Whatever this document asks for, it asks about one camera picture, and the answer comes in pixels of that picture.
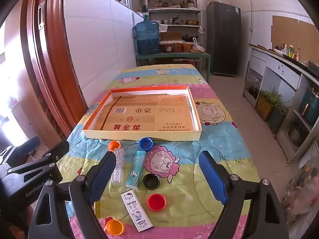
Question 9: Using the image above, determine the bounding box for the blue bottle cap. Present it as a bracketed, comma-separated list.
[139, 137, 154, 151]

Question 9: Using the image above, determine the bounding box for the metal shelf rack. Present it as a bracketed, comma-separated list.
[146, 0, 202, 53]

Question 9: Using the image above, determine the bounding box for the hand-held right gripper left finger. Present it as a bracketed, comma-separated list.
[29, 151, 117, 239]

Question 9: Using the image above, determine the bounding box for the green table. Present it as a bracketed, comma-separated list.
[136, 52, 211, 82]

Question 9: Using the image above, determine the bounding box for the red bottle cap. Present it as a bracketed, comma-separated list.
[147, 194, 167, 212]

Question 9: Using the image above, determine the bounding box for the white cartoon-print box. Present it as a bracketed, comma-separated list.
[120, 190, 154, 232]

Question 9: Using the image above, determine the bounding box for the dark grey refrigerator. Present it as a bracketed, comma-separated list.
[206, 1, 242, 75]

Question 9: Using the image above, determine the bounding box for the shallow orange-rimmed cardboard box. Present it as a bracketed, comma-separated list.
[82, 86, 202, 142]

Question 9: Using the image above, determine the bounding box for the clear plastic bottle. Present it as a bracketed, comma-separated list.
[110, 148, 125, 187]

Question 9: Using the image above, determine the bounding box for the plastic bag of food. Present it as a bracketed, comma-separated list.
[191, 38, 206, 54]

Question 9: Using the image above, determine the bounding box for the brown cardboard box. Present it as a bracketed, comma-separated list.
[160, 31, 182, 42]

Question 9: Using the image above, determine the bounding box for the teal patterned tube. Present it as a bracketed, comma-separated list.
[126, 150, 146, 189]

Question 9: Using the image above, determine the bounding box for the red-brown wooden door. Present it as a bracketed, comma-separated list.
[20, 0, 88, 137]

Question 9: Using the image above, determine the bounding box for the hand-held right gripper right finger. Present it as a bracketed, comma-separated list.
[199, 151, 289, 239]

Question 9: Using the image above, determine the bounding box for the black bottle cap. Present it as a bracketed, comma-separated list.
[143, 174, 160, 190]

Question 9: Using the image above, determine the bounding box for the cartoon printed blanket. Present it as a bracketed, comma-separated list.
[56, 63, 261, 239]

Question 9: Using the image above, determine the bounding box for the cardboard wall panel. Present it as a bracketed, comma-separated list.
[272, 16, 317, 53]

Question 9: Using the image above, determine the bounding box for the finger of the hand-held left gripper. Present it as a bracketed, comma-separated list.
[9, 140, 70, 180]
[0, 137, 41, 165]

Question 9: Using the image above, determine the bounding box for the colourful printed cloth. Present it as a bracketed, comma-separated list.
[283, 154, 319, 229]

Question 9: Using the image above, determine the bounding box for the blue water jug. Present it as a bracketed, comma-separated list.
[134, 5, 161, 55]

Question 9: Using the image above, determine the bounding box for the plant in dark pot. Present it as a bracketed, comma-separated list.
[269, 102, 289, 134]

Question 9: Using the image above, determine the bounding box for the white kitchen counter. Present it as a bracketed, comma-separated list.
[245, 43, 319, 165]

